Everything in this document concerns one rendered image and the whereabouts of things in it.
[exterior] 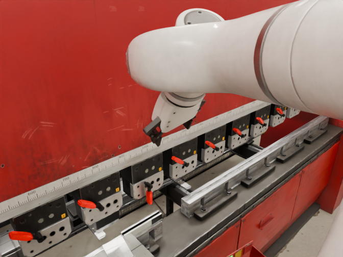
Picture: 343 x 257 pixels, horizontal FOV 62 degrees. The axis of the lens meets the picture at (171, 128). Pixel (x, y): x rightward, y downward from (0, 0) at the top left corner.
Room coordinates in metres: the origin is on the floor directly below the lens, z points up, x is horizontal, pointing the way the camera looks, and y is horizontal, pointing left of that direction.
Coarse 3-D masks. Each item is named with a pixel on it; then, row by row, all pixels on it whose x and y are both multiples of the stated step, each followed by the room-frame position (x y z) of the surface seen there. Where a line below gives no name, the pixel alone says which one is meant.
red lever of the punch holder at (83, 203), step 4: (80, 200) 0.71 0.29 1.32; (84, 200) 0.72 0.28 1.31; (80, 204) 0.70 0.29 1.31; (84, 204) 0.71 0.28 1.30; (88, 204) 0.71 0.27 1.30; (92, 204) 0.72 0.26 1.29; (96, 204) 0.74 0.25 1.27; (100, 204) 0.75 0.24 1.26; (92, 208) 0.72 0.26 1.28; (100, 208) 0.74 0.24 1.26; (104, 208) 0.75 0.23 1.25
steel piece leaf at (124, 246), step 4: (120, 244) 0.82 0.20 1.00; (124, 244) 0.82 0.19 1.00; (112, 248) 0.80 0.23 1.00; (116, 248) 0.80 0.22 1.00; (120, 248) 0.80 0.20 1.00; (124, 248) 0.80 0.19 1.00; (128, 248) 0.80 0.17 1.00; (108, 252) 0.78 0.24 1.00; (112, 252) 0.78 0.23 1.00; (116, 252) 0.78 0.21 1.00; (120, 252) 0.78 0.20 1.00; (124, 252) 0.78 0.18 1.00; (128, 252) 0.78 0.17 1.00; (108, 256) 0.76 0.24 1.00; (112, 256) 0.76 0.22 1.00; (116, 256) 0.76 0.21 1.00; (120, 256) 0.76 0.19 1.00; (124, 256) 0.76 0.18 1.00; (128, 256) 0.76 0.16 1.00; (132, 256) 0.75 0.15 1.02
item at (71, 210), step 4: (72, 204) 1.02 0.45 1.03; (68, 208) 0.99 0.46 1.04; (72, 208) 0.99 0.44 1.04; (68, 212) 0.98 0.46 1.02; (72, 212) 0.97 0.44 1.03; (76, 212) 0.97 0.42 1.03; (68, 216) 0.96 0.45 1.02; (72, 216) 0.95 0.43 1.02; (76, 216) 0.95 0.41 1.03; (72, 220) 0.93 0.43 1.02; (76, 220) 0.94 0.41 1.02; (80, 220) 0.95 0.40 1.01; (72, 224) 0.93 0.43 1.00; (76, 224) 0.94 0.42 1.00; (88, 224) 0.93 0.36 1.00; (92, 224) 0.93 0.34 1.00; (92, 228) 0.90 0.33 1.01; (92, 232) 0.89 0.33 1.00; (100, 232) 0.88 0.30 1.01; (96, 236) 0.86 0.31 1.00; (100, 236) 0.86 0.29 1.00; (104, 236) 0.86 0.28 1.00
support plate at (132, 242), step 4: (128, 236) 0.86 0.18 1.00; (132, 236) 0.86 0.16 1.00; (128, 240) 0.84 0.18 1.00; (132, 240) 0.84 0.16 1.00; (136, 240) 0.84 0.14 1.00; (128, 244) 0.82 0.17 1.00; (132, 244) 0.82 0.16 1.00; (136, 244) 0.82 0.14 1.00; (132, 248) 0.80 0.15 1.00; (136, 248) 0.80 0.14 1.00; (140, 248) 0.80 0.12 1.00; (144, 248) 0.80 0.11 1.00; (100, 252) 0.78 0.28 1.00; (104, 252) 0.78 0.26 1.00; (132, 252) 0.78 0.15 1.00; (136, 252) 0.78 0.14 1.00; (140, 252) 0.78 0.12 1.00; (144, 252) 0.78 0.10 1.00; (148, 252) 0.78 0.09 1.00; (92, 256) 0.76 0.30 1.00; (96, 256) 0.76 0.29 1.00; (100, 256) 0.76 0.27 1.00; (104, 256) 0.76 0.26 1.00; (136, 256) 0.76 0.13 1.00; (140, 256) 0.76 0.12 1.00; (144, 256) 0.76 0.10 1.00; (148, 256) 0.76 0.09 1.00; (152, 256) 0.76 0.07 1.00
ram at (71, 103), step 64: (0, 0) 0.67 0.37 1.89; (64, 0) 0.77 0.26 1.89; (128, 0) 0.89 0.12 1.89; (192, 0) 1.07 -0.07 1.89; (256, 0) 1.33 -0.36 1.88; (0, 64) 0.65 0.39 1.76; (64, 64) 0.75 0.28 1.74; (0, 128) 0.63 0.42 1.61; (64, 128) 0.73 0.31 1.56; (128, 128) 0.87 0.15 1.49; (0, 192) 0.60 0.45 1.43; (64, 192) 0.71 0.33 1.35
